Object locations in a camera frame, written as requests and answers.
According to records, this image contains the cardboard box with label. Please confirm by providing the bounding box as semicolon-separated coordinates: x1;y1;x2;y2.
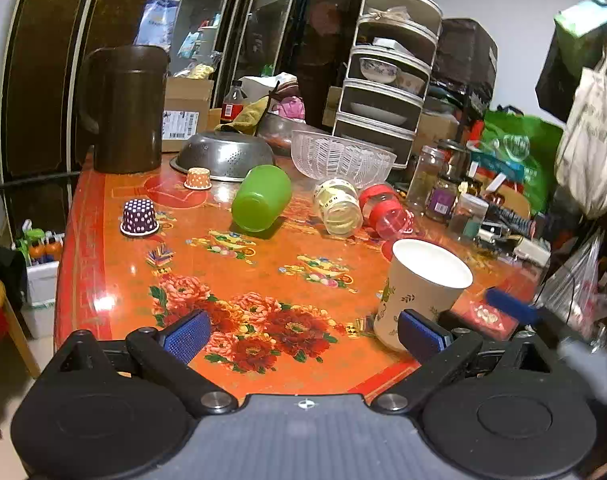
162;77;214;153

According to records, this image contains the small purple dotted cup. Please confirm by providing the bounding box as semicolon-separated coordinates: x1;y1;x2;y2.
119;198;159;237

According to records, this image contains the green shopping bag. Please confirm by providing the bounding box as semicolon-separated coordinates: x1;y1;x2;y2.
479;106;563;214

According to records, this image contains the blue floral porcelain bowl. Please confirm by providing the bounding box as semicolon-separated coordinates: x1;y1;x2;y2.
360;58;398;84

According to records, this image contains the cola bottle red label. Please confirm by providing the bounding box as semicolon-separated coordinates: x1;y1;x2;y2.
220;80;247;124

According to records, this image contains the green plastic cup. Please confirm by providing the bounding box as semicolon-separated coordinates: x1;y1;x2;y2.
231;165;292;232

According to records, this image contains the small orange dotted cup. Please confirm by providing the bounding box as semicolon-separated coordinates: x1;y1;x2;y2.
183;167;212;191

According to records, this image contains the white plastic basket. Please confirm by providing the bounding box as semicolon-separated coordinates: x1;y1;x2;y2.
290;130;397;188

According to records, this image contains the small jar purple label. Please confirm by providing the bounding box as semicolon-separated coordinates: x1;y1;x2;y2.
424;177;457;223

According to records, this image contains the clear cup yellow band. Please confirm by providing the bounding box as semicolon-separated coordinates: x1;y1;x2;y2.
312;178;363;237

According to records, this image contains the white tiered dish rack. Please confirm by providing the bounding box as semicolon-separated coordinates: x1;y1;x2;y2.
333;0;443;169

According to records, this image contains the green toy figure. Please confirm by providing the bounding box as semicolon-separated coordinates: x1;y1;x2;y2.
12;219;65;268

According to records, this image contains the steel mixing bowl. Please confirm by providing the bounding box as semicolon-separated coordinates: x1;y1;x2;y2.
256;112;322;155

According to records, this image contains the beige canvas tote bag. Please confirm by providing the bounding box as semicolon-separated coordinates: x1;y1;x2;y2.
555;44;607;219

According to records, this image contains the black storage bag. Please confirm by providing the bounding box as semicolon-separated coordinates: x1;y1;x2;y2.
433;18;497;116

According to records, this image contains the white paper cup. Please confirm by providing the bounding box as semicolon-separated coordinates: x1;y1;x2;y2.
373;238;474;351

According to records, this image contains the clear plastic jar white lid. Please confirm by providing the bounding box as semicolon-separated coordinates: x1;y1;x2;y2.
448;193;489;240

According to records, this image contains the steel colander bowl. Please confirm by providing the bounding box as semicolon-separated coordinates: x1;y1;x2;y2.
169;131;274;182

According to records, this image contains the blue white snack bag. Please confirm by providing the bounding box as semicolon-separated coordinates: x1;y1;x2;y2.
133;0;182;53

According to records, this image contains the brown plastic pitcher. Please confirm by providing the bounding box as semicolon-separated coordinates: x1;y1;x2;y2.
77;44;169;174

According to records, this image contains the clear cup red band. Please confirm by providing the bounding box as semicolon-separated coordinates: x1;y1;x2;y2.
359;183;414;240

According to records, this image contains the tall glass jar red lid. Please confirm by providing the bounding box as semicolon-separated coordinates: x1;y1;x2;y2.
407;145;445;211

